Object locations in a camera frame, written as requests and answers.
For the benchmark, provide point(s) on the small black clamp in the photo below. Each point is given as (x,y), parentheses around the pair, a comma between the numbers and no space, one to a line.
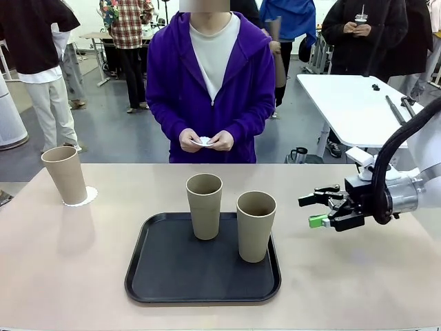
(375,87)

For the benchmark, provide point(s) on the person in black coat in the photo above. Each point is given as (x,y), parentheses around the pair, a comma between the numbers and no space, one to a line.
(389,48)

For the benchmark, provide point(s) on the black plastic tray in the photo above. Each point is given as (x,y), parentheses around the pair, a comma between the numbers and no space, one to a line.
(206,276)

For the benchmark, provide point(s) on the person's left hand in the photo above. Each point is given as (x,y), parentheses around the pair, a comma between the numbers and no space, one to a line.
(224,140)

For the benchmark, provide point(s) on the black bag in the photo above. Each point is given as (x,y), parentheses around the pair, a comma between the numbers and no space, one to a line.
(304,50)

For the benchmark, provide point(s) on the person in plaid shirt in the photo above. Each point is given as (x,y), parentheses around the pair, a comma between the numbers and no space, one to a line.
(129,27)

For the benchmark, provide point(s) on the white scalloped paper coaster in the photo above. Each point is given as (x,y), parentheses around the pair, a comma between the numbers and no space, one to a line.
(204,141)
(92,196)

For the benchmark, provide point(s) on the person's left forearm purple sleeve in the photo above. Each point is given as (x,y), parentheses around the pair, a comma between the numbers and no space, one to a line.
(251,122)

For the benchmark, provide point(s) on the person in blue jacket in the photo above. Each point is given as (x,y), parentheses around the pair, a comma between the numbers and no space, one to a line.
(293,17)

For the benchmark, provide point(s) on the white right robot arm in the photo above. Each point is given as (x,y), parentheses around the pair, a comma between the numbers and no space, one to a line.
(427,155)

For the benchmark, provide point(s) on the white side table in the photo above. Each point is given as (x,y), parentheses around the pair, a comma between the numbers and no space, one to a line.
(344,103)

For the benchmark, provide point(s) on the tall beige cup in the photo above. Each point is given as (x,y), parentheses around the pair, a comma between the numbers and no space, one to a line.
(67,179)
(205,220)
(253,238)

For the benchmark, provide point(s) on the person in purple hoodie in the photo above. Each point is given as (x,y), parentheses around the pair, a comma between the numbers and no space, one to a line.
(172,86)

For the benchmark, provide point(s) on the person's right hand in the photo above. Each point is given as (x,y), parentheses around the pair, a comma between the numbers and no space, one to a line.
(189,139)

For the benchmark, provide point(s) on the person's right forearm purple sleeve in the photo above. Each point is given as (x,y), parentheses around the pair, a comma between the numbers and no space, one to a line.
(163,120)

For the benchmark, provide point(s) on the clear drink cup with straw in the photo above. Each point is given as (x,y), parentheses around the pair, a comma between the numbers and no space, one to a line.
(360,20)

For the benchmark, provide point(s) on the grey workshop table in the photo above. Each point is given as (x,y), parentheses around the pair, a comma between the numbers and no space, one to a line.
(94,35)

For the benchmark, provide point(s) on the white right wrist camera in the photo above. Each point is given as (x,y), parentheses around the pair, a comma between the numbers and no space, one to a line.
(360,157)

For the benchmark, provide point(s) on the person in grey trousers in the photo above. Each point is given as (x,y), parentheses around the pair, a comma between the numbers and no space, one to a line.
(74,76)

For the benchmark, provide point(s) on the white cylindrical air purifier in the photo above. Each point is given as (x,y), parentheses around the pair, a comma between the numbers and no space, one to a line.
(10,117)

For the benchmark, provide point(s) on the person in black shirt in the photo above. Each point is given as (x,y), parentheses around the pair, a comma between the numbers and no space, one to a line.
(31,34)

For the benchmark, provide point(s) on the black and silver thermos jug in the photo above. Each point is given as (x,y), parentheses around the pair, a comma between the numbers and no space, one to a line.
(299,153)

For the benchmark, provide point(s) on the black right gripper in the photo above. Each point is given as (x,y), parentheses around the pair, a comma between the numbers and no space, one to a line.
(360,194)

